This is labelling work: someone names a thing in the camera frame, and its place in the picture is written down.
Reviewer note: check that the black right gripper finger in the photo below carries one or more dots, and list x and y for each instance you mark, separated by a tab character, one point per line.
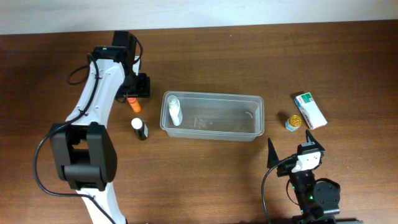
272	159
310	138

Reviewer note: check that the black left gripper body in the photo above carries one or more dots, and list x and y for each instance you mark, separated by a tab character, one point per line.
137	86

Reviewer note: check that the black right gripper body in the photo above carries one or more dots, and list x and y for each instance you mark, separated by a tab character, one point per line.
286	167

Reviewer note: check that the orange effervescent tablet tube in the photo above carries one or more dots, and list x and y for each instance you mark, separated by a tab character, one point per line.
133	102

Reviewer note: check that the white medicine box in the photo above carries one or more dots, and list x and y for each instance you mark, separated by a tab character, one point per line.
310	111

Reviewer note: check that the dark bottle with white cap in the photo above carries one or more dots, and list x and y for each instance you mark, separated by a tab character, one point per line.
140	129

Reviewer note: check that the white bottle with clear cap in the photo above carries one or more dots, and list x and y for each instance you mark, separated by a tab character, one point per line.
175	111

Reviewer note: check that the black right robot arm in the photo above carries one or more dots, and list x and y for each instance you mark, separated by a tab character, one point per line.
318	199

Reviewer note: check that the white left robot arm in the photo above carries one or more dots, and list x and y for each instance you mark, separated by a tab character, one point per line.
84	155

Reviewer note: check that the clear plastic container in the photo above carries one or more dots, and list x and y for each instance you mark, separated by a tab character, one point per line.
215	116

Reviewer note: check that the small jar with gold lid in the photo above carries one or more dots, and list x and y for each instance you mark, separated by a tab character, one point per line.
293	123

